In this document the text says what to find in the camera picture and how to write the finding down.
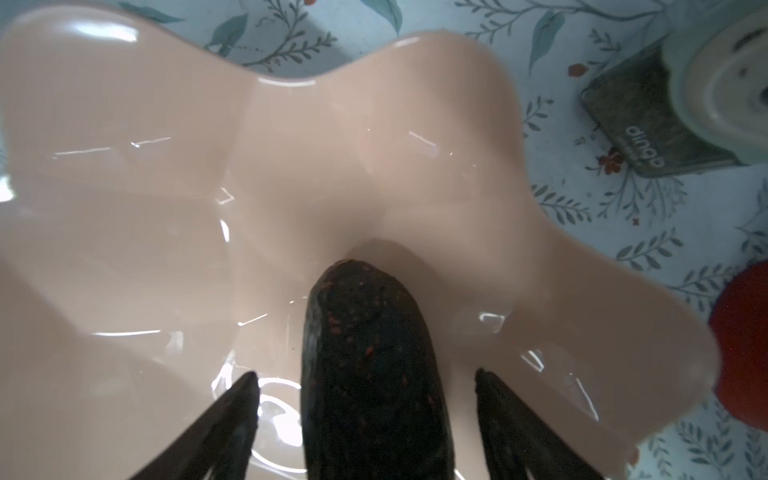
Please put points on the red pencil cup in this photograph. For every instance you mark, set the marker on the red pencil cup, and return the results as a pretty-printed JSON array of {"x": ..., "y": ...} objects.
[{"x": 738, "y": 321}]

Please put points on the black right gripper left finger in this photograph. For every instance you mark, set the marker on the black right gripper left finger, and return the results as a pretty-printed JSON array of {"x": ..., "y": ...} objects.
[{"x": 218, "y": 444}]

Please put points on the dark fake avocado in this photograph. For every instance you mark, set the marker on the dark fake avocado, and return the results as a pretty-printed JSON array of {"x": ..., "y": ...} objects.
[{"x": 372, "y": 402}]

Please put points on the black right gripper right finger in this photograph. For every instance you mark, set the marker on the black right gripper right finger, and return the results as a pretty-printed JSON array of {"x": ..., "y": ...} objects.
[{"x": 517, "y": 443}]

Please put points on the pink scalloped fruit bowl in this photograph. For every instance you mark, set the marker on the pink scalloped fruit bowl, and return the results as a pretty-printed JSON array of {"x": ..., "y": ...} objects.
[{"x": 167, "y": 213}]

